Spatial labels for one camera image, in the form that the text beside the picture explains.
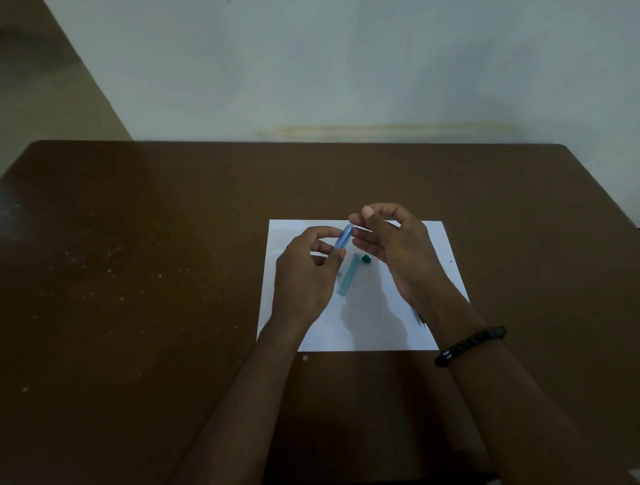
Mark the person's right hand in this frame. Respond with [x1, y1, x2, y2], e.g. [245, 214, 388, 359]
[348, 203, 451, 306]

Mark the person's left hand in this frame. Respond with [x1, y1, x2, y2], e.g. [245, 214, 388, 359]
[273, 226, 347, 324]

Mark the person's left forearm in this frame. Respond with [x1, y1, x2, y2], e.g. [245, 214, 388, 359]
[170, 315, 313, 485]

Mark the person's right forearm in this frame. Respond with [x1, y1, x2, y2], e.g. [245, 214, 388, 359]
[412, 280, 636, 485]

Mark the teal pen cap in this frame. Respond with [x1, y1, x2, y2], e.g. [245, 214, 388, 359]
[337, 253, 363, 297]

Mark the white paper sheet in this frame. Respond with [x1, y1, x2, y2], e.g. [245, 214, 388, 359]
[256, 219, 470, 352]

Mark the black beaded bracelet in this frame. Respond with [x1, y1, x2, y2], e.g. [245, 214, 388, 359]
[434, 326, 508, 368]

